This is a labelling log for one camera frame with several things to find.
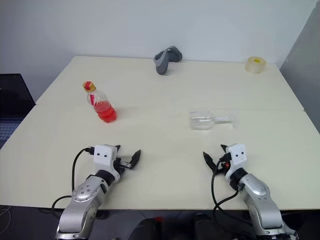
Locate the dark rounded shape, red spot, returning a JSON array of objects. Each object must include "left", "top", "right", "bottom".
[{"left": 126, "top": 216, "right": 166, "bottom": 240}]

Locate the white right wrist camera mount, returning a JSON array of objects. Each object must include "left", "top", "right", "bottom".
[{"left": 224, "top": 142, "right": 249, "bottom": 181}]

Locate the clear tape roll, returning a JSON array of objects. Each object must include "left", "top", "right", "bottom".
[{"left": 244, "top": 56, "right": 268, "bottom": 75}]

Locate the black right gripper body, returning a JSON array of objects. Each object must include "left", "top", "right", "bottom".
[{"left": 214, "top": 151, "right": 232, "bottom": 176}]

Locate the bottle with red liquid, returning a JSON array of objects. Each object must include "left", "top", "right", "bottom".
[{"left": 81, "top": 80, "right": 118, "bottom": 124}]

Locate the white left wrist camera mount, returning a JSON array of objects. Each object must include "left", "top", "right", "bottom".
[{"left": 93, "top": 144, "right": 121, "bottom": 185}]

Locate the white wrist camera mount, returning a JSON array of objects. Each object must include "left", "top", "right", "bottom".
[
  {"left": 224, "top": 142, "right": 249, "bottom": 181},
  {"left": 93, "top": 144, "right": 121, "bottom": 185}
]

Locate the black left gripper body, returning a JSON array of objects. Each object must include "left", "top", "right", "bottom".
[{"left": 113, "top": 149, "right": 133, "bottom": 176}]

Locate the dark laptop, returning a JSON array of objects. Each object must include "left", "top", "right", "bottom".
[{"left": 0, "top": 73, "right": 36, "bottom": 149}]

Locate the grey curved plastic object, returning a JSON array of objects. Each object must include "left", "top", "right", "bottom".
[{"left": 153, "top": 45, "right": 183, "bottom": 76}]

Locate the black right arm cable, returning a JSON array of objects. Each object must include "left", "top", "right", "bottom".
[{"left": 211, "top": 154, "right": 242, "bottom": 213}]

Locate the clear plastic cup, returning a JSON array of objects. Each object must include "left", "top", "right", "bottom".
[{"left": 188, "top": 109, "right": 241, "bottom": 131}]

